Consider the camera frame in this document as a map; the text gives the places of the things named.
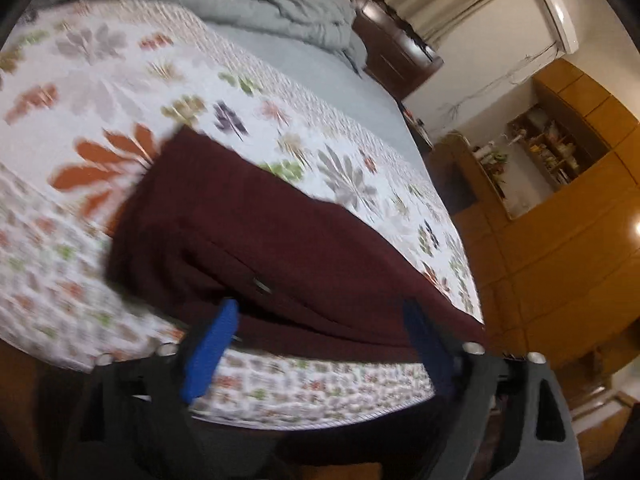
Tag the dark wooden headboard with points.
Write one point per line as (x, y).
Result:
(395, 55)

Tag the white air conditioner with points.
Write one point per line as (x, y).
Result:
(557, 15)

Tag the cluttered shelf niche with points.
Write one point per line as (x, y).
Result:
(555, 150)
(495, 170)

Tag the maroon pants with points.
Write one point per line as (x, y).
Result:
(300, 270)

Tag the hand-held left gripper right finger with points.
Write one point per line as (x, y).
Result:
(425, 345)

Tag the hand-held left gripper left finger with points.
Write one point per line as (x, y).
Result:
(210, 350)

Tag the floral printed bedspread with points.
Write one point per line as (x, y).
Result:
(100, 85)

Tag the wooden wardrobe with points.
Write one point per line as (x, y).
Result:
(550, 270)

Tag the grey comforter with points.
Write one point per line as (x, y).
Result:
(280, 0)

